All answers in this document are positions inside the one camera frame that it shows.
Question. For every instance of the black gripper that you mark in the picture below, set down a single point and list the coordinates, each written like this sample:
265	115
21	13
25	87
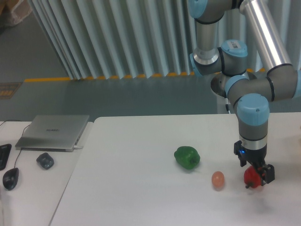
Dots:
256	158

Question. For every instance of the red bell pepper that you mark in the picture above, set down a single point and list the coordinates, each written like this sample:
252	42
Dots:
251	178

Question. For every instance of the black computer mouse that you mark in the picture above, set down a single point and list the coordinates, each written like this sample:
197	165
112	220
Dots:
10	178

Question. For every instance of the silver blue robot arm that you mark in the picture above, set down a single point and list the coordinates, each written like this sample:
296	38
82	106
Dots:
250	99

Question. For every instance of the green bell pepper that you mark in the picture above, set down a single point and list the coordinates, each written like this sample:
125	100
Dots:
187	157

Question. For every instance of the brown egg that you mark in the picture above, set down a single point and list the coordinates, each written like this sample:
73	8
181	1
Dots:
218	179

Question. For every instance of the silver closed laptop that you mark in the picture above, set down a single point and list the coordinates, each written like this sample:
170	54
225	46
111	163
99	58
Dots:
53	132

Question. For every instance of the white folding screen partition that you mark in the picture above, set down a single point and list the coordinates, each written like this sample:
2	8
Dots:
120	38

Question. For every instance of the dark earbuds case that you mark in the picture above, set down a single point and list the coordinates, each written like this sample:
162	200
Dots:
45	161

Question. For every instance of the black keyboard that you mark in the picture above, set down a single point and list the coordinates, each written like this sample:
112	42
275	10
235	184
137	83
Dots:
4	155

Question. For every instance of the cardboard box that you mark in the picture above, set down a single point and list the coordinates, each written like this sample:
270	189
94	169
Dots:
13	12

